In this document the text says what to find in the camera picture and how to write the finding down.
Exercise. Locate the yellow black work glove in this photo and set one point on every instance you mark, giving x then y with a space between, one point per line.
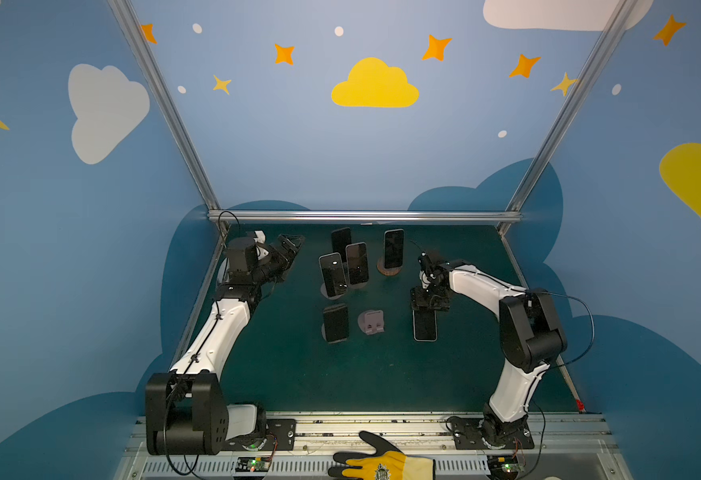
386 462

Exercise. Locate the left green circuit board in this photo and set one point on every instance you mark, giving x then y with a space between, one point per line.
260 465

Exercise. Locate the green circuit board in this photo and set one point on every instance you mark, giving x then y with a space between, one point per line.
260 465
502 468

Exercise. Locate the round wooden phone stand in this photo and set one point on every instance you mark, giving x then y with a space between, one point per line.
387 272

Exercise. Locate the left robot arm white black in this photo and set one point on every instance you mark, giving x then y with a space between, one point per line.
186 413

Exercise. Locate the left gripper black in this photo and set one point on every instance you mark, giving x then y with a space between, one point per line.
284 249

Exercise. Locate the black phone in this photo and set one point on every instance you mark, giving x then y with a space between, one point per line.
393 249
335 328
341 238

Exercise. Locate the pink phone middle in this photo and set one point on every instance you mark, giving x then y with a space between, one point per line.
357 258

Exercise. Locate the silver phone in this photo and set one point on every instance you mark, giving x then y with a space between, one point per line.
333 275

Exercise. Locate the black phone on wooden stand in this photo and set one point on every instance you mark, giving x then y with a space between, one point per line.
393 249

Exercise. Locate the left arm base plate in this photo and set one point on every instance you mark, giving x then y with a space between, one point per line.
278 434

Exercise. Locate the grey phone stand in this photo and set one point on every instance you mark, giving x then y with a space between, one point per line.
371 322

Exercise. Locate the aluminium frame rear bar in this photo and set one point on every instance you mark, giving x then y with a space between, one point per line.
375 217

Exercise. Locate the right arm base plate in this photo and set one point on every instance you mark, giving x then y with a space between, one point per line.
470 433

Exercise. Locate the aluminium frame left post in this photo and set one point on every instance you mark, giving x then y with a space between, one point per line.
128 21

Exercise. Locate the right green circuit board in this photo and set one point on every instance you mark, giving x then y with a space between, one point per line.
502 468

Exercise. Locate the aluminium frame post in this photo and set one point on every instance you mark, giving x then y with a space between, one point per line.
599 56
128 21

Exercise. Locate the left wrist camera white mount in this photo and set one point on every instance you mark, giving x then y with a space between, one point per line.
260 238

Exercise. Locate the aluminium frame right post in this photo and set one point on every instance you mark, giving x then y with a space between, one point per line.
599 56

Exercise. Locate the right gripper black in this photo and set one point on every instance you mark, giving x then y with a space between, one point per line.
429 294

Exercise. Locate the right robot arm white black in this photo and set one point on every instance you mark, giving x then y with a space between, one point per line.
530 333

